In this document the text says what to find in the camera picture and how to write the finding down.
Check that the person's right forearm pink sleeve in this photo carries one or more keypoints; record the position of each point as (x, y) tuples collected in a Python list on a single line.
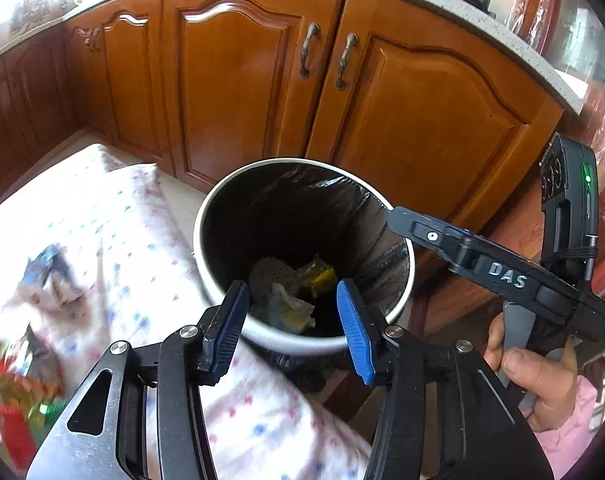
[(577, 440)]

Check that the blue white packet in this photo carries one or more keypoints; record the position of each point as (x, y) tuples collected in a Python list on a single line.
[(50, 270)]

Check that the grey crumpled paper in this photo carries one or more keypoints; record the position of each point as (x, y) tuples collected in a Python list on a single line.
[(267, 275)]

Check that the floral white cloth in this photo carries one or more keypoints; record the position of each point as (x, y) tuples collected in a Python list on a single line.
[(147, 270)]

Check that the white crumpled tissue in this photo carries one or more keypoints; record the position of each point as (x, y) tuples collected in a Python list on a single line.
[(293, 306)]

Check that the small yellow wrapper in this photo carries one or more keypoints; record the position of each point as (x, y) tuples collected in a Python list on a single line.
[(322, 276)]

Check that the narrow wooden cabinet door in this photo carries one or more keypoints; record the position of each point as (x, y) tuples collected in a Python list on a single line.
[(125, 85)]

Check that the wide arched wooden cabinet door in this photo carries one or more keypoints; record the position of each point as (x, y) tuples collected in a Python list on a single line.
[(432, 110)]

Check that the white round trash bin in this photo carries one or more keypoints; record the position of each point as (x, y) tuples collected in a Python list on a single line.
[(282, 342)]

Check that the red box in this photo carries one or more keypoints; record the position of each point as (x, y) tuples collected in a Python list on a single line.
[(11, 430)]

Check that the black bin liner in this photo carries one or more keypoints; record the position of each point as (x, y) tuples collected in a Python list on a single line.
[(292, 210)]

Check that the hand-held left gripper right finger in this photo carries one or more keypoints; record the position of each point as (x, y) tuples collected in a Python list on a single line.
[(355, 335)]

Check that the orange green snack packet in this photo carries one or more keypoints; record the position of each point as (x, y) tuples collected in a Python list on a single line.
[(25, 392)]

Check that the dark foil packet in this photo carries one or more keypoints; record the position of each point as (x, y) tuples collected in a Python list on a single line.
[(35, 357)]

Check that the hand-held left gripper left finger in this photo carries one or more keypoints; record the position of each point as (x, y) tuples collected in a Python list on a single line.
[(231, 322)]

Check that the person's right hand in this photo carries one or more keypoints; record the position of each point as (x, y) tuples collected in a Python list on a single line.
[(552, 385)]

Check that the dark wooden base cabinet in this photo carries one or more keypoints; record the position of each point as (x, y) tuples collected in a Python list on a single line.
[(22, 120)]

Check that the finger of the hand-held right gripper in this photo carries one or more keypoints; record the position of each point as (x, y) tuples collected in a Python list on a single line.
[(422, 232)]

